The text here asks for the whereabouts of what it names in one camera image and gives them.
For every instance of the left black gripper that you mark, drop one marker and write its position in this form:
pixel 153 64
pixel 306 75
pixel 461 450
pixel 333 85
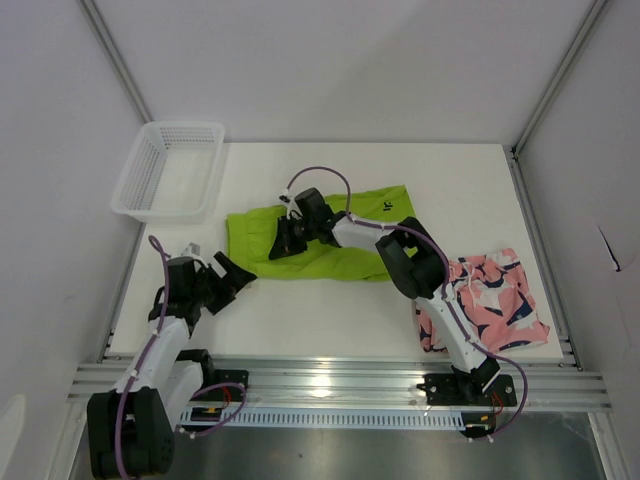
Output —
pixel 234 280

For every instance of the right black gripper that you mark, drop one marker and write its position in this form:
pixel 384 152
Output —
pixel 285 245

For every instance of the lime green shorts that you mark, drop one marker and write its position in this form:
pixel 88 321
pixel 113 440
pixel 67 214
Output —
pixel 251 236

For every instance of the pink shark print shorts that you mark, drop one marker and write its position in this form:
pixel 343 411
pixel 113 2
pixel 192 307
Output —
pixel 494 294

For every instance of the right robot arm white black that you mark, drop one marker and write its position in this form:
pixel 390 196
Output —
pixel 414 262

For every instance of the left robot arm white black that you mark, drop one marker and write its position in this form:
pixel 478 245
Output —
pixel 133 425

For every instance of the white plastic basket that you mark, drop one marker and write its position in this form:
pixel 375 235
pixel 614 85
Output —
pixel 172 174

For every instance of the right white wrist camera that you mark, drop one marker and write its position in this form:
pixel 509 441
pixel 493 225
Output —
pixel 285 197

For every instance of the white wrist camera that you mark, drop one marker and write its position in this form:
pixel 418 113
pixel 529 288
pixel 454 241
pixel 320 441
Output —
pixel 285 197
pixel 193 250

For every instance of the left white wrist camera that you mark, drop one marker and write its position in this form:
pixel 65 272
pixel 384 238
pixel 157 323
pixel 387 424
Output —
pixel 193 250

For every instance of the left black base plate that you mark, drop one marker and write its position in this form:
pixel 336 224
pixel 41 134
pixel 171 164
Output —
pixel 228 393

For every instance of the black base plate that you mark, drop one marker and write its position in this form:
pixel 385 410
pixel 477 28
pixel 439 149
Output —
pixel 443 389
pixel 228 393

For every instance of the white slotted cable duct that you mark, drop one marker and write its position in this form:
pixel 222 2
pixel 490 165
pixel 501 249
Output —
pixel 413 419

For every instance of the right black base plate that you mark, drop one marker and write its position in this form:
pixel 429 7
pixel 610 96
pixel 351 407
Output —
pixel 443 389

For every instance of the left aluminium frame post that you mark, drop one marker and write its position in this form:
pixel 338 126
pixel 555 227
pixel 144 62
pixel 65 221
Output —
pixel 107 43

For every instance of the aluminium frame post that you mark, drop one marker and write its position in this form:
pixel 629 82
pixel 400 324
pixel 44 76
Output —
pixel 107 43
pixel 587 27

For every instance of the aluminium mounting rail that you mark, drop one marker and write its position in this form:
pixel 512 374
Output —
pixel 391 384

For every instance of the right aluminium frame post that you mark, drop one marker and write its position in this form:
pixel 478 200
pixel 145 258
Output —
pixel 587 27

